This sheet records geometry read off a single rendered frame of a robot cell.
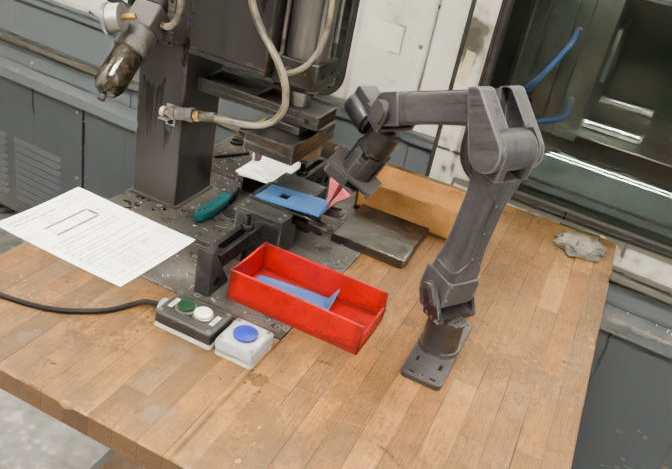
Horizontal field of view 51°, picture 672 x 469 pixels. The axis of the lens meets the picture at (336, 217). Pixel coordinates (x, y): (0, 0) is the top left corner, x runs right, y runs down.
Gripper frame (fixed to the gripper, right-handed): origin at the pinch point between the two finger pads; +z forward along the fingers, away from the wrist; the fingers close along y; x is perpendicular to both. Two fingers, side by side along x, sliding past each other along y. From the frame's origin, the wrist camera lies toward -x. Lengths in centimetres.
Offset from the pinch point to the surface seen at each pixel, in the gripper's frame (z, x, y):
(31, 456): 120, 10, 19
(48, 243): 27, 31, 32
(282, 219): 5.3, 7.1, 4.3
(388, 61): -5, -64, 18
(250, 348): 5.7, 36.5, -8.4
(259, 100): -7.9, 2.5, 22.0
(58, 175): 115, -68, 93
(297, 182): 7.3, -8.9, 9.0
